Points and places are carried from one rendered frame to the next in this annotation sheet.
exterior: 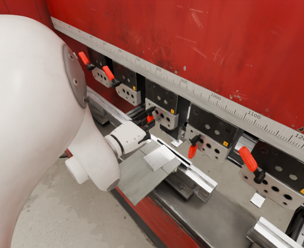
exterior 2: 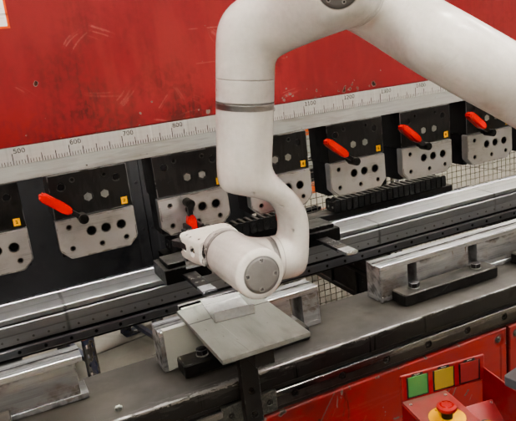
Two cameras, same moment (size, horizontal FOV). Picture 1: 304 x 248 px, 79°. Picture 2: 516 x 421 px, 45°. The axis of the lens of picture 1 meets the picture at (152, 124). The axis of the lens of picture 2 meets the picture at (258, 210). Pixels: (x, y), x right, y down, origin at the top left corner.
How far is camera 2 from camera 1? 1.10 m
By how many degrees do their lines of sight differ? 65
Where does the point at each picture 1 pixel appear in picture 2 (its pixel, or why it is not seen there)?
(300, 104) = (332, 68)
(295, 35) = not seen: hidden behind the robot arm
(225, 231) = (369, 314)
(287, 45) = not seen: hidden behind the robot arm
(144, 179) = (265, 322)
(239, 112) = (298, 110)
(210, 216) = (344, 322)
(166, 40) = (182, 75)
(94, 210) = not seen: outside the picture
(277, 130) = (331, 103)
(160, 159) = (231, 305)
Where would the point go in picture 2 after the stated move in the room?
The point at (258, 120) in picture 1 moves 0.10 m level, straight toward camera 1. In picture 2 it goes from (316, 106) to (346, 107)
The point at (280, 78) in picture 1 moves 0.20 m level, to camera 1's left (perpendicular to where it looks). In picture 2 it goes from (311, 56) to (284, 62)
